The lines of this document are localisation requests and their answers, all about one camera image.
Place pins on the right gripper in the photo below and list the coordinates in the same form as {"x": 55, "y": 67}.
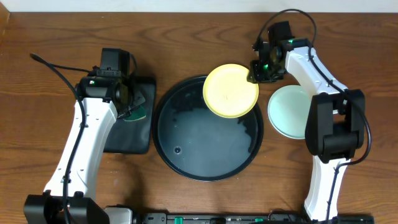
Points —
{"x": 257, "y": 76}

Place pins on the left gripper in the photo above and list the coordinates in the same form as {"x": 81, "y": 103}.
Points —
{"x": 134, "y": 101}

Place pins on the green yellow sponge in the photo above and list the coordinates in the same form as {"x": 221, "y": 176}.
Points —
{"x": 137, "y": 114}

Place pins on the light green plate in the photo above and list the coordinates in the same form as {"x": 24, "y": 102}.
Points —
{"x": 288, "y": 110}

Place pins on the yellow plate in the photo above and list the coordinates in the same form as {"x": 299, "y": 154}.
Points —
{"x": 227, "y": 93}

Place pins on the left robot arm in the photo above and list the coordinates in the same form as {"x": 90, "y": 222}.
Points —
{"x": 69, "y": 196}

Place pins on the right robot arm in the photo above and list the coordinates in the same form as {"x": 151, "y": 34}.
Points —
{"x": 335, "y": 127}

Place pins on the black rectangular tray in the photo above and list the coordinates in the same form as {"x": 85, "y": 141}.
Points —
{"x": 133, "y": 137}

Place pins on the black round tray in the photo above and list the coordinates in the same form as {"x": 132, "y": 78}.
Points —
{"x": 198, "y": 144}

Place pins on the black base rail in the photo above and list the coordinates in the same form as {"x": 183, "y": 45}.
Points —
{"x": 279, "y": 217}

